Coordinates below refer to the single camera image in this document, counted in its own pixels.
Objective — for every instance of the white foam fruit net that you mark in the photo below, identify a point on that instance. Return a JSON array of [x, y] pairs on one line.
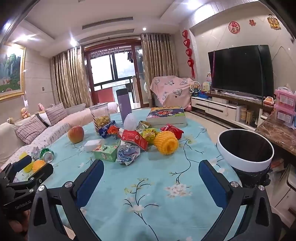
[[130, 120]]

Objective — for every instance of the orange foam net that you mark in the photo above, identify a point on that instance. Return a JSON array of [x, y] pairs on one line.
[[38, 165]]

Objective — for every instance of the black flat television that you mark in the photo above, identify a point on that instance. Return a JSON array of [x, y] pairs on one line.
[[240, 69]]

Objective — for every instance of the person's left hand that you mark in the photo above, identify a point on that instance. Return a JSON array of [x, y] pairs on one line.
[[18, 220]]

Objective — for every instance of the tan plush toy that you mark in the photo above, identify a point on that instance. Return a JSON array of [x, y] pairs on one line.
[[25, 112]]

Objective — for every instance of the pastel toy house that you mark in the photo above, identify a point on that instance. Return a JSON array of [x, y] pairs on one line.
[[207, 84]]

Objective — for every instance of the white foam block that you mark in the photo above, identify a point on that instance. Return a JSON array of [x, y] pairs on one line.
[[92, 144]]

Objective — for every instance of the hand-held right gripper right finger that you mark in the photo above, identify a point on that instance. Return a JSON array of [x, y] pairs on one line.
[[212, 183]]

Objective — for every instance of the pale covered sofa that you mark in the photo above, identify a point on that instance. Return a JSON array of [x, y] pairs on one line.
[[57, 132]]

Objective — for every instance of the small yellow foam net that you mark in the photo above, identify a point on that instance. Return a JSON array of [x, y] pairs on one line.
[[27, 167]]

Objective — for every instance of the purple thermos bottle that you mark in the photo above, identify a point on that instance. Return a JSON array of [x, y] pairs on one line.
[[123, 102]]

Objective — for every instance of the orange snack packet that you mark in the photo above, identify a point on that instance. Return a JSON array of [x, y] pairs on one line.
[[113, 129]]

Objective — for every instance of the gold framed landscape painting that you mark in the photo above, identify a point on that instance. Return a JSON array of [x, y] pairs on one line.
[[10, 69]]

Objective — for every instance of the crumpled foil wrapper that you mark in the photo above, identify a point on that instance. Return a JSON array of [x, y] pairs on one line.
[[35, 153]]

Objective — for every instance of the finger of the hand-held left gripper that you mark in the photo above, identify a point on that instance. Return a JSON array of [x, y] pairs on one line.
[[41, 175], [22, 162]]

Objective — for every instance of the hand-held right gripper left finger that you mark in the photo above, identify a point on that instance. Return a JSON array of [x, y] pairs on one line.
[[90, 183]]

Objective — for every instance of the pink patterned cover cloth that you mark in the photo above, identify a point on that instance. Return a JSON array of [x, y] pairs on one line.
[[171, 89]]

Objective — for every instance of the white television cabinet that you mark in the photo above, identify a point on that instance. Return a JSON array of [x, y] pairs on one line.
[[219, 109]]

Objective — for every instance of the red drink carton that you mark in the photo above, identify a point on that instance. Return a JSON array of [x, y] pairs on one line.
[[134, 138]]

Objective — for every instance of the large yellow foam net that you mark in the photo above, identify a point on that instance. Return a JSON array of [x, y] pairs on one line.
[[166, 142]]

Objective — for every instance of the crushed green can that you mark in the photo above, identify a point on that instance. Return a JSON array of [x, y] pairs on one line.
[[47, 155]]

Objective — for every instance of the orange toy box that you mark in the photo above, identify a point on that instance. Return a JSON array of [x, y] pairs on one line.
[[269, 100]]

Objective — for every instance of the small red character decal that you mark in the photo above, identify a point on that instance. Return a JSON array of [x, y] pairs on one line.
[[252, 22]]

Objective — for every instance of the pink striped pillow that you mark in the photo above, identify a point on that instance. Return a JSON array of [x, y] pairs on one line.
[[30, 129], [56, 113]]

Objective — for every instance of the pink storage box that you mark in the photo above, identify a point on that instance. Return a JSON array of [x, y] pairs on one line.
[[285, 118], [285, 98]]

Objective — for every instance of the yellow figure wall decal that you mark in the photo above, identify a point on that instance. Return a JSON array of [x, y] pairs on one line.
[[274, 22]]

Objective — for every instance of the red framed balcony door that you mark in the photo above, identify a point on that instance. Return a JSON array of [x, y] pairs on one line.
[[113, 69]]

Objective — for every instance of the blue white wrapper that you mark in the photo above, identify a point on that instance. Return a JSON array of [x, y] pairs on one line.
[[127, 154]]

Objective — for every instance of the beige patterned curtain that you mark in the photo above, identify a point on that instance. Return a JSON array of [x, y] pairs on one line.
[[69, 76], [157, 64]]

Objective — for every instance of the red snack packet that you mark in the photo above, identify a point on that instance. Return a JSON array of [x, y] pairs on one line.
[[172, 131]]

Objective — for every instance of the green drink carton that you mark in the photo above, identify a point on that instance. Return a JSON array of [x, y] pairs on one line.
[[105, 153]]

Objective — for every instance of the pink plush toy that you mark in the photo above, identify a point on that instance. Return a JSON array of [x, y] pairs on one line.
[[41, 106]]

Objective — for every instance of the red yellow apple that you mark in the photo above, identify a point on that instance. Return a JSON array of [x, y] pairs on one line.
[[75, 134]]

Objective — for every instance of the teal floral tablecloth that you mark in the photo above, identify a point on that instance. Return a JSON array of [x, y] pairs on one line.
[[150, 166]]

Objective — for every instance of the white rimmed trash bin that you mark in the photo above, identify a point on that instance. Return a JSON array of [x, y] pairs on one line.
[[245, 160]]

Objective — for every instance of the brown marble counter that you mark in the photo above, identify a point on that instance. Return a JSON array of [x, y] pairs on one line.
[[275, 132]]

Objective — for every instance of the green yellow snack packet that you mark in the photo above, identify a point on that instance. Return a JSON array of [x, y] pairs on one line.
[[149, 134]]

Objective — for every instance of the glass jar of popcorn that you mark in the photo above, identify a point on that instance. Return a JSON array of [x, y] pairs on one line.
[[100, 118]]

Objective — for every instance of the toy ferris wheel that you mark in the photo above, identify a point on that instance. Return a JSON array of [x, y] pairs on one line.
[[195, 88]]

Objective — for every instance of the round red wall decal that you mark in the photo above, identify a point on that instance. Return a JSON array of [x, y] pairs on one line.
[[234, 26]]

